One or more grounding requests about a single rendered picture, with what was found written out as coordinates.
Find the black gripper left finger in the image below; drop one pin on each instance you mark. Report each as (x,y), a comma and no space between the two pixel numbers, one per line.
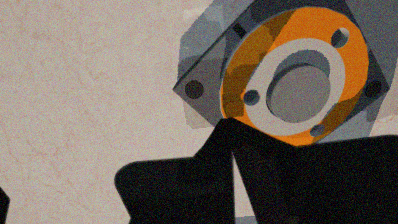
(204,179)

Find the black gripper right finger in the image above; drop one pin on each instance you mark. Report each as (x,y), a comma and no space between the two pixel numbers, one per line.
(276,174)

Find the orange round plate with holes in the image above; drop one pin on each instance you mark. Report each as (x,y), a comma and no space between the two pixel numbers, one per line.
(300,35)

